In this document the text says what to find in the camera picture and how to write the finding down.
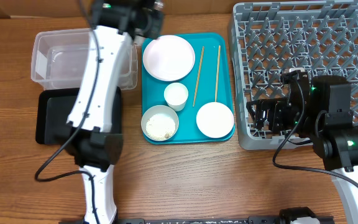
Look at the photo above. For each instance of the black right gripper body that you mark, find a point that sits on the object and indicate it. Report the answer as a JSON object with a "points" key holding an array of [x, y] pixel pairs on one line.
{"points": [[282, 119]]}

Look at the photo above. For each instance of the small white plate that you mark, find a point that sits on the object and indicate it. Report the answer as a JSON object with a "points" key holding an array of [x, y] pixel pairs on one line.
{"points": [[215, 120]]}

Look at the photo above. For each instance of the white cup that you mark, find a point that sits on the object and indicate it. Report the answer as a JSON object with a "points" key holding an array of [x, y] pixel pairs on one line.
{"points": [[176, 95]]}

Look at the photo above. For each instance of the grey bowl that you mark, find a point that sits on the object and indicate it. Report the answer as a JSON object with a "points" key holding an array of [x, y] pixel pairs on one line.
{"points": [[159, 109]]}

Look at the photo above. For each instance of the pile of rice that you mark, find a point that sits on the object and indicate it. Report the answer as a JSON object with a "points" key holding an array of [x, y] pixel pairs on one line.
{"points": [[160, 127]]}

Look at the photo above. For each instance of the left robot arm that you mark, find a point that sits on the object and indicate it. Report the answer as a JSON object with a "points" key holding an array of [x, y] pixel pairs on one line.
{"points": [[93, 107]]}

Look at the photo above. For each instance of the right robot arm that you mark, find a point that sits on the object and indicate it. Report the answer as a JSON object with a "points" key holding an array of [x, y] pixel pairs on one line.
{"points": [[319, 110]]}

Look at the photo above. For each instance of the grey dishwasher rack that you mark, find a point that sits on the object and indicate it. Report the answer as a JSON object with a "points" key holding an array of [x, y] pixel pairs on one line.
{"points": [[268, 37]]}

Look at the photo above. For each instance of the teal plastic tray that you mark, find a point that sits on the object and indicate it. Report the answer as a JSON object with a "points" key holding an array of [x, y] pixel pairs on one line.
{"points": [[188, 131]]}

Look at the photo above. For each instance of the right wooden chopstick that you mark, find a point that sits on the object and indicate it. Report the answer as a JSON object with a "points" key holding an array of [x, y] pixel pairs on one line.
{"points": [[217, 74]]}

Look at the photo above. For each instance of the wooden chopstick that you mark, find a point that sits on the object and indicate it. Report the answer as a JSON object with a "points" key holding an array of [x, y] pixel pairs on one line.
{"points": [[198, 76], [217, 74]]}

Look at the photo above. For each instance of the left wooden chopstick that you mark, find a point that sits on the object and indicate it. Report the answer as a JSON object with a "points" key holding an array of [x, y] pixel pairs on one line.
{"points": [[198, 76]]}

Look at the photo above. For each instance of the large white plate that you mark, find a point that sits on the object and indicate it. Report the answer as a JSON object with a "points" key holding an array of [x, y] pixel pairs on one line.
{"points": [[168, 58]]}

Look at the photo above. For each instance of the black tray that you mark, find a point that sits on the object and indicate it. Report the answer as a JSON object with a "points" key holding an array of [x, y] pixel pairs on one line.
{"points": [[53, 110]]}

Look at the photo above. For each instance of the clear plastic bin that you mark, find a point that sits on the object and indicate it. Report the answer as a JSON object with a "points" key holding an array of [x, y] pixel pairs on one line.
{"points": [[61, 58]]}

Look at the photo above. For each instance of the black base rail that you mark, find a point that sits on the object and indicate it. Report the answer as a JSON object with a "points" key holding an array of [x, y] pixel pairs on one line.
{"points": [[289, 215]]}

